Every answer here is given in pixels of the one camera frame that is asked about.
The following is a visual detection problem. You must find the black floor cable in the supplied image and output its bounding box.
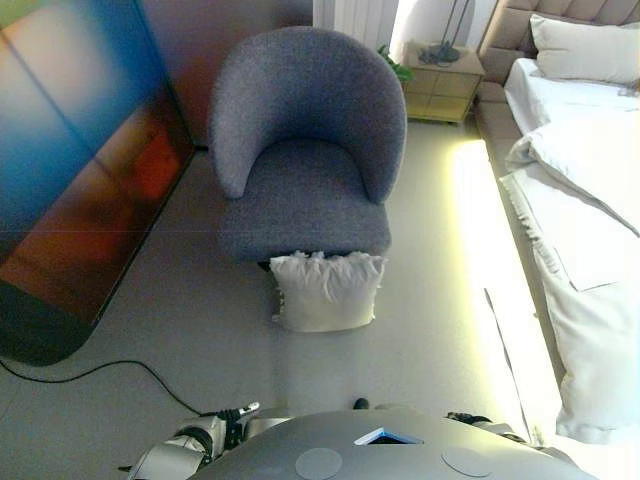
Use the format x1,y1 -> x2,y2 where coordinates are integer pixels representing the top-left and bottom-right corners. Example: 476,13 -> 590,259
0,357 -> 221,419

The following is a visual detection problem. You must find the white radiator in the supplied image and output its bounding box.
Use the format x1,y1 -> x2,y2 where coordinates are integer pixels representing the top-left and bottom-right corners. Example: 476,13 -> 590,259
313,0 -> 399,49

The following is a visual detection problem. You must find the grey fabric armchair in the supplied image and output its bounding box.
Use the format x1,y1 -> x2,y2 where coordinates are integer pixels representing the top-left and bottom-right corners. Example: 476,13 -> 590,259
207,25 -> 409,274

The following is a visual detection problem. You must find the beige upholstered bed frame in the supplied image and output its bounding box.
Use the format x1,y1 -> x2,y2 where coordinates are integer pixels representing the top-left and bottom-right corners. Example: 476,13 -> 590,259
472,0 -> 640,176

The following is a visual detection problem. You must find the white bed pillow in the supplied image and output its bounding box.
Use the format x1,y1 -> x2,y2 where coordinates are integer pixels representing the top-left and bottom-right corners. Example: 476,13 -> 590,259
528,13 -> 640,86

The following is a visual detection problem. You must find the light wooden nightstand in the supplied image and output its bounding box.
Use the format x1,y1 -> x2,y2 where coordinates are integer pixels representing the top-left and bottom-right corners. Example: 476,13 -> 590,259
402,42 -> 486,125

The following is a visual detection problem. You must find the white fringed cushion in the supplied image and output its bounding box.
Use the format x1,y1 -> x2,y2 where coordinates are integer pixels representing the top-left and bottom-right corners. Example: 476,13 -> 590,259
269,249 -> 389,334

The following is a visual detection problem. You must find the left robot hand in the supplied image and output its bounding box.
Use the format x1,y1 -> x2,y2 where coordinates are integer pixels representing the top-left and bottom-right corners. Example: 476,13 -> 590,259
212,401 -> 261,446

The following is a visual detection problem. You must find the dark metal lamp base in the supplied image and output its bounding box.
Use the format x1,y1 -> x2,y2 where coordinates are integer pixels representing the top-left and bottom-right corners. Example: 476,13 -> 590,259
418,0 -> 476,65

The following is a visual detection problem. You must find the white sheeted mattress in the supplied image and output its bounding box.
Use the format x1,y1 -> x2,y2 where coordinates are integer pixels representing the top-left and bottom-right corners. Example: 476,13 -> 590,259
502,57 -> 640,139

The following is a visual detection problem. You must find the grey robot torso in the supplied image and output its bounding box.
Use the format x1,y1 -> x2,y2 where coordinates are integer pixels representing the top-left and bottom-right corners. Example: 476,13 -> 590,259
199,408 -> 596,480

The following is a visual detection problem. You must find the colourful standing panel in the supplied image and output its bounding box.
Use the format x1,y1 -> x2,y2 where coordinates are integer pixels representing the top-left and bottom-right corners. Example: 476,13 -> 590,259
0,0 -> 196,369

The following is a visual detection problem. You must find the green potted plant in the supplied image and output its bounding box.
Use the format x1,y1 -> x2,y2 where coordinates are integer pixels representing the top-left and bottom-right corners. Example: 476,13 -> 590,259
377,44 -> 415,84

